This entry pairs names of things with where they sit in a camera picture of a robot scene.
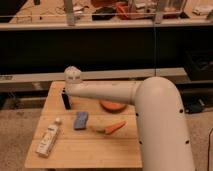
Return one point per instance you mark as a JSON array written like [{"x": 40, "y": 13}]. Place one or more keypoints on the black object on shelf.
[{"x": 104, "y": 13}]

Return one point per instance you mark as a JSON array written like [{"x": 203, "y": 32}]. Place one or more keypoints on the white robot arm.
[{"x": 161, "y": 122}]

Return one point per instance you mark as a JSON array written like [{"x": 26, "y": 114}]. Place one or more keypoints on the black standing eraser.
[{"x": 65, "y": 100}]

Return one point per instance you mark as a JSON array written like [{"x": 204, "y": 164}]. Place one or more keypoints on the orange tool on shelf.
[{"x": 127, "y": 11}]

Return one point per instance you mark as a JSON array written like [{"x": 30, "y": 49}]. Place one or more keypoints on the black box on floor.
[{"x": 193, "y": 106}]

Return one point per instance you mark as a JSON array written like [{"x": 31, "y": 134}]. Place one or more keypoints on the orange carrot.
[{"x": 111, "y": 128}]

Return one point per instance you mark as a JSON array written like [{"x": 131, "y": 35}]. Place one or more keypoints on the wooden table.
[{"x": 85, "y": 148}]

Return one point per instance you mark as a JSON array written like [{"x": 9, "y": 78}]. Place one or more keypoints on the orange bowl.
[{"x": 112, "y": 106}]

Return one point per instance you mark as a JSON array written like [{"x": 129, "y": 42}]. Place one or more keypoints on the white lotion bottle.
[{"x": 49, "y": 137}]

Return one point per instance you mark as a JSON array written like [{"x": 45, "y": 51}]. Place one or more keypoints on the blue sponge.
[{"x": 80, "y": 120}]

